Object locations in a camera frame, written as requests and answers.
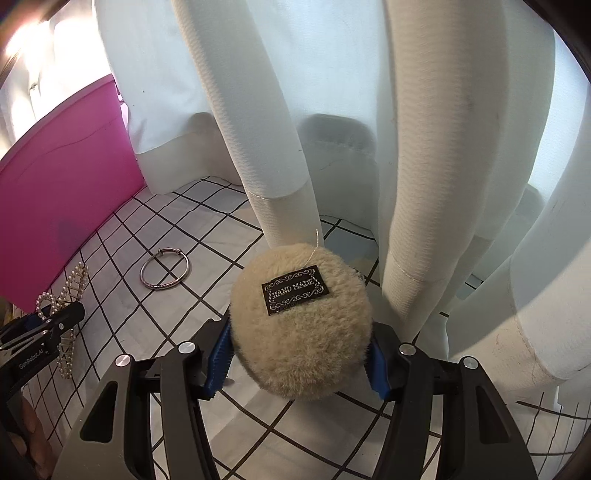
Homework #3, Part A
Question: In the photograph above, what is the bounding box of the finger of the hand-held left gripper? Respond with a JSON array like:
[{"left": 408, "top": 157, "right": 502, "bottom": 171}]
[
  {"left": 42, "top": 301, "right": 86, "bottom": 343},
  {"left": 0, "top": 313, "right": 52, "bottom": 348}
]

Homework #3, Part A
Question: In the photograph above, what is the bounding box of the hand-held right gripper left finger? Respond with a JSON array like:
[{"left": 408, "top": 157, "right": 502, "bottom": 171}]
[{"left": 54, "top": 318, "right": 232, "bottom": 480}]

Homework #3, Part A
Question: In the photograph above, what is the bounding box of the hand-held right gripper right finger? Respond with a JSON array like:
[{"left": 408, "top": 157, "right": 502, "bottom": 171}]
[{"left": 366, "top": 322, "right": 539, "bottom": 480}]

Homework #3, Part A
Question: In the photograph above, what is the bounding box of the pearl necklace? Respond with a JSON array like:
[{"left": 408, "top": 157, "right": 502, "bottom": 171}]
[{"left": 34, "top": 261, "right": 89, "bottom": 380}]

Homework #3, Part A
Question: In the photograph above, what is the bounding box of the beige fluffy pom pom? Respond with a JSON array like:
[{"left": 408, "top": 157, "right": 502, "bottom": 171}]
[{"left": 229, "top": 229, "right": 374, "bottom": 398}]

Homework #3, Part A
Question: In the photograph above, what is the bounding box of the pink plastic basin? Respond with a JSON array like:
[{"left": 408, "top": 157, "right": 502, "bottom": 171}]
[{"left": 0, "top": 74, "right": 147, "bottom": 319}]

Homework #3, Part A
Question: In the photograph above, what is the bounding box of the person's left hand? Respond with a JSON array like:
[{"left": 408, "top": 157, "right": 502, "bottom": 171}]
[{"left": 21, "top": 401, "right": 55, "bottom": 470}]

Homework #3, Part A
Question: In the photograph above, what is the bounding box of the silver bangle with clasp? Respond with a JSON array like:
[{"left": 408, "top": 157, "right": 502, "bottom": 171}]
[{"left": 140, "top": 249, "right": 190, "bottom": 291}]

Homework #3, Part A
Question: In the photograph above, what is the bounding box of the white black-grid tablecloth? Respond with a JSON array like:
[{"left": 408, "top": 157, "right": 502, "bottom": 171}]
[{"left": 18, "top": 175, "right": 571, "bottom": 480}]

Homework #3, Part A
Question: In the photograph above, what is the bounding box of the white curtain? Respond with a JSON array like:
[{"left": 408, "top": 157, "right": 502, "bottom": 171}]
[{"left": 0, "top": 0, "right": 591, "bottom": 416}]

